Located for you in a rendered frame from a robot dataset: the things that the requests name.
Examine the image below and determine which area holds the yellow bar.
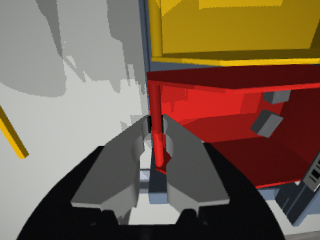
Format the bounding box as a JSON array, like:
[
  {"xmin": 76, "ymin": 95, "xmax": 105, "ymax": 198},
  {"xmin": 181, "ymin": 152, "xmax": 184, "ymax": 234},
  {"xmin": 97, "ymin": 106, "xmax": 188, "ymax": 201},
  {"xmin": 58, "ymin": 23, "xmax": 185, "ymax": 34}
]
[{"xmin": 0, "ymin": 106, "xmax": 29, "ymax": 159}]

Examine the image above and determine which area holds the red bin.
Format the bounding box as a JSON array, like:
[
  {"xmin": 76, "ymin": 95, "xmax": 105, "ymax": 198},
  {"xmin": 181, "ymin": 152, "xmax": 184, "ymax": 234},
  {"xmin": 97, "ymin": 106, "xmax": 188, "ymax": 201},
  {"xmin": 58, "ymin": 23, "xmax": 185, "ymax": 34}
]
[{"xmin": 147, "ymin": 64, "xmax": 320, "ymax": 188}]

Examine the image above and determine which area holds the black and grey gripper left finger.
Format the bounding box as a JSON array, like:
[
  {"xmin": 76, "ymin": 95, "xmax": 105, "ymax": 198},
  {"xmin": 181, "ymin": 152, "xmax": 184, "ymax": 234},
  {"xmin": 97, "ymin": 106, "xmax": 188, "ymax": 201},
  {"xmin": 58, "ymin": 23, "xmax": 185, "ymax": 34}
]
[{"xmin": 16, "ymin": 114, "xmax": 152, "ymax": 240}]

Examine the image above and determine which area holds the yellow open bin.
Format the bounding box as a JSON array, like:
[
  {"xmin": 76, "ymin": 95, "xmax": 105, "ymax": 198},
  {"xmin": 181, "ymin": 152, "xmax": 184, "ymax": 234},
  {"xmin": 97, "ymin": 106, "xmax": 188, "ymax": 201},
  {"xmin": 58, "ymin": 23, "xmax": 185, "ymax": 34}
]
[{"xmin": 148, "ymin": 0, "xmax": 320, "ymax": 66}]

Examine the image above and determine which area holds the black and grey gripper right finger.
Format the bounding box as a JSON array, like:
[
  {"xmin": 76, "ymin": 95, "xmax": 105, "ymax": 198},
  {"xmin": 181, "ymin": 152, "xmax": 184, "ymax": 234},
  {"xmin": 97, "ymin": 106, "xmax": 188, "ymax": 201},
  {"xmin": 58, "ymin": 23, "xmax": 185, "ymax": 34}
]
[{"xmin": 161, "ymin": 114, "xmax": 286, "ymax": 240}]

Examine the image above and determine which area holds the grey metal block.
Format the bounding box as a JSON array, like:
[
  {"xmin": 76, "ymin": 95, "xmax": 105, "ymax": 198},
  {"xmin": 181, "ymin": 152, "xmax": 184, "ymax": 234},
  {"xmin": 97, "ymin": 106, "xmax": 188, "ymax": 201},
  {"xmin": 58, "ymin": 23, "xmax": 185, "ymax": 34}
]
[
  {"xmin": 263, "ymin": 90, "xmax": 291, "ymax": 104},
  {"xmin": 250, "ymin": 109, "xmax": 283, "ymax": 138}
]

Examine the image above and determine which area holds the grey metal shelf rack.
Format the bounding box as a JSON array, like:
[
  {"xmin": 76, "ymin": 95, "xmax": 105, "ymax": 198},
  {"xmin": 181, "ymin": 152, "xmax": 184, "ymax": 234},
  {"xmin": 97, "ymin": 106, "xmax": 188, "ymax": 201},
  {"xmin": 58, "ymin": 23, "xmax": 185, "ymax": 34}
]
[{"xmin": 139, "ymin": 0, "xmax": 320, "ymax": 227}]

